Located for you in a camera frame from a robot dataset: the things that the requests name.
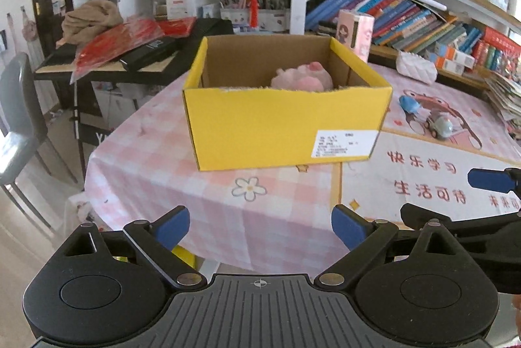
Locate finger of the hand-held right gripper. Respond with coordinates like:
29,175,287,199
467,167,521,193
400,202,521,247

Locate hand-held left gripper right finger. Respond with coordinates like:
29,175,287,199
313,205,473,290

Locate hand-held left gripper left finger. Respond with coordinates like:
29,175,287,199
51,205,208,290

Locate yellow cardboard box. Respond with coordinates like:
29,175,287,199
182,35,393,172

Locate pink plush toy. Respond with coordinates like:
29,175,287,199
271,62,335,91

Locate blue grey toy car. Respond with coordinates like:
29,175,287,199
424,113,455,140

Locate stack of magazines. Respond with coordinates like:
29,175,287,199
484,70,521,139

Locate small blue toy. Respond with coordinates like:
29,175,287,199
398,95,423,114

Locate stack of small orange boxes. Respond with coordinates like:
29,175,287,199
432,42,478,75

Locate black keyboard stand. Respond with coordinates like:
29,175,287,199
72,79,107,172

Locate white quilted pouch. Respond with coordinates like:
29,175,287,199
396,50,439,85

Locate flat black box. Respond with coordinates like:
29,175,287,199
119,36,178,73

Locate row of colourful books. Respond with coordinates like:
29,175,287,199
304,0,521,78

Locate dark grey chair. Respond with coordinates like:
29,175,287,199
0,52,79,229

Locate clear bag of red decorations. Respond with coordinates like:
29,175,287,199
69,18,166,84

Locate pink cartoon box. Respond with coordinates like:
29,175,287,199
336,9,375,64

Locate black electronic keyboard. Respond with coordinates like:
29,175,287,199
33,18,235,85

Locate red envelopes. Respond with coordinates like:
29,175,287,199
157,17,199,38

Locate white pen holder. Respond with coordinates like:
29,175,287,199
258,8,292,33
220,8,250,26

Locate white box red label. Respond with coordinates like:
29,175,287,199
165,0,189,19

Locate brown towel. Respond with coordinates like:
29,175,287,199
61,0,124,46

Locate red tassel ornament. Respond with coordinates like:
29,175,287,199
247,0,262,29

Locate pink hanging bag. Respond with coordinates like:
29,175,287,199
20,6,36,41

